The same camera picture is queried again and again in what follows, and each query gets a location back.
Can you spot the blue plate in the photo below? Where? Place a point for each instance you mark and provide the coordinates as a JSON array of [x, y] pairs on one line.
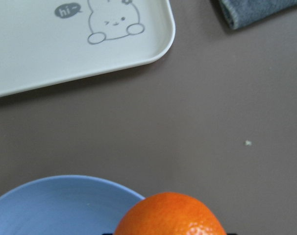
[[65, 205]]

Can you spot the orange mandarin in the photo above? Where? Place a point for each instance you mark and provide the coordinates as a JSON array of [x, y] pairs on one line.
[[169, 213]]

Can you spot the cream rabbit tray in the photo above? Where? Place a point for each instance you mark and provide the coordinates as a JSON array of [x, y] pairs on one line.
[[47, 42]]

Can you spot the grey folded cloth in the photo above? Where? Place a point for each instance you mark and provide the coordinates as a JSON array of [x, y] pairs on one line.
[[241, 13]]

